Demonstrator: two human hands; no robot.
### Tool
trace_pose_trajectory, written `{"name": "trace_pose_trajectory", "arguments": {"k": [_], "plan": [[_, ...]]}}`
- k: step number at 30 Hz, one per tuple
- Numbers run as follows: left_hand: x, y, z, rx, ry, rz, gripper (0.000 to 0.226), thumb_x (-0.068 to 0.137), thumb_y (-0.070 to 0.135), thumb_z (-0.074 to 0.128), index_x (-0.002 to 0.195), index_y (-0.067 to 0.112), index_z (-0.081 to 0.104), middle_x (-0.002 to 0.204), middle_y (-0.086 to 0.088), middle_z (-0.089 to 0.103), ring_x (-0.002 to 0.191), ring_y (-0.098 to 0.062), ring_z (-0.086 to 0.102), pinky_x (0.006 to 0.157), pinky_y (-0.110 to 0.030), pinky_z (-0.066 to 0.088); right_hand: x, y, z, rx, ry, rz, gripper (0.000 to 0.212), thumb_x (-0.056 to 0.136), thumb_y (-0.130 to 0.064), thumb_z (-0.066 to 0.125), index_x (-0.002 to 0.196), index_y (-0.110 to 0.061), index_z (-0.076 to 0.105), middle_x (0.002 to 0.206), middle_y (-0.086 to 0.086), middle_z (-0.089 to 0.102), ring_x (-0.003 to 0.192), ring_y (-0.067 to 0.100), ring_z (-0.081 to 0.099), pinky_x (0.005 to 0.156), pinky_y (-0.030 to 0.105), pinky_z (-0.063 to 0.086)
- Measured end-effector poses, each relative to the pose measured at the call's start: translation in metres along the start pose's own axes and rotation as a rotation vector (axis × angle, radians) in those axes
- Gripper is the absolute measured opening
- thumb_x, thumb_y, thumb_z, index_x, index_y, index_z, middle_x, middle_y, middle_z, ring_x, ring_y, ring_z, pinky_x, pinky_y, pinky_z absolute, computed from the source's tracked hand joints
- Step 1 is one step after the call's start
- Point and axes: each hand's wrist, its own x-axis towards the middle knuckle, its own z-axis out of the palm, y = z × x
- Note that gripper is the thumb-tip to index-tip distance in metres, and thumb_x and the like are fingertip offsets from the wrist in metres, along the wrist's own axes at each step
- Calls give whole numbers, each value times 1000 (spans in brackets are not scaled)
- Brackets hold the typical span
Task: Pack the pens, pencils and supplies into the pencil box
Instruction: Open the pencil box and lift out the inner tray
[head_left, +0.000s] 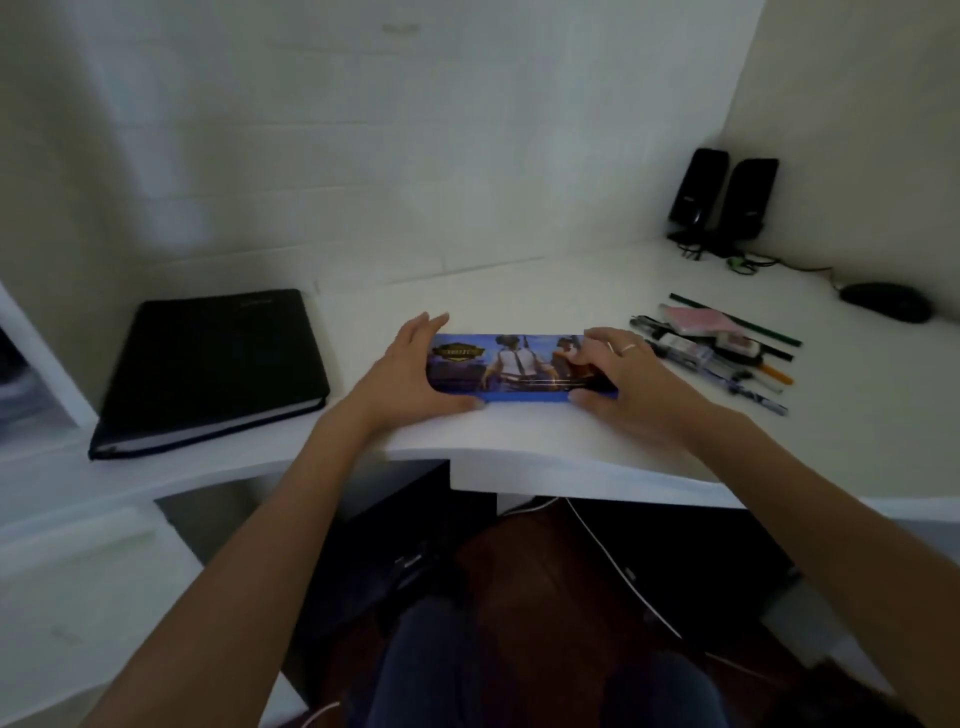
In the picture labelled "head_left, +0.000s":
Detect person's left hand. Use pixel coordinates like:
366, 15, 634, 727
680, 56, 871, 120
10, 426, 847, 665
351, 311, 486, 439

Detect person's right hand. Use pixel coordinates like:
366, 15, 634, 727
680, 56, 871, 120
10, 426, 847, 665
566, 327, 711, 453

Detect blue printed pencil case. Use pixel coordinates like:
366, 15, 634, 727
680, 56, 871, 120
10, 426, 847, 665
425, 333, 621, 404

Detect person's left forearm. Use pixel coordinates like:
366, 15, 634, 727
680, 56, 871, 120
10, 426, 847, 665
81, 405, 393, 728

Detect person's right forearm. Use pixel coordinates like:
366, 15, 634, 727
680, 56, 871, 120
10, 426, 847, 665
684, 408, 960, 728

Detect black pen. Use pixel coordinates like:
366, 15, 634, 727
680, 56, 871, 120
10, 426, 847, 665
628, 314, 680, 343

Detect white correction tape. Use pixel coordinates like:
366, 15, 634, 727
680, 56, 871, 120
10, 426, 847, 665
658, 333, 715, 364

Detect pink eraser packet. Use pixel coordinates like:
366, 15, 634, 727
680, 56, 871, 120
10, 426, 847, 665
659, 303, 742, 340

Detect black computer tower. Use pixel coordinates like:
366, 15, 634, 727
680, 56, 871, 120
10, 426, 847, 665
298, 459, 498, 665

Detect blue patterned pen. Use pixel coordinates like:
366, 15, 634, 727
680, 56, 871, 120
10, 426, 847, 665
703, 373, 790, 418

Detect green pencil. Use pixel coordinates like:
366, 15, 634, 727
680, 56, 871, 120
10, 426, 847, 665
669, 292, 804, 349

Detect orange tipped pen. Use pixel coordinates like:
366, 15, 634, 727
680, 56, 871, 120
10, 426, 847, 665
741, 359, 795, 387

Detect black speaker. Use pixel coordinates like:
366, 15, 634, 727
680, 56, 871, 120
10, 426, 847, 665
714, 157, 780, 252
666, 147, 731, 246

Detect black notebook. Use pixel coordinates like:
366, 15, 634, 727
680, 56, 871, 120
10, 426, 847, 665
87, 288, 332, 462

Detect person's legs in blue trousers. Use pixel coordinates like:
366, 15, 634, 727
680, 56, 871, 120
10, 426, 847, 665
366, 591, 730, 728

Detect black computer mouse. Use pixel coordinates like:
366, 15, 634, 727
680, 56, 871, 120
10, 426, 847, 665
837, 281, 936, 326

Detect white side shelf unit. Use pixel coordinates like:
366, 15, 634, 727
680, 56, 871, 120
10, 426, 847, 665
0, 280, 100, 456

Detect white cable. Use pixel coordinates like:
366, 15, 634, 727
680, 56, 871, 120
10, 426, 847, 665
498, 495, 759, 680

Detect green plug cable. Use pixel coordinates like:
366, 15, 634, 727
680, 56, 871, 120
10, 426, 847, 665
723, 252, 835, 276

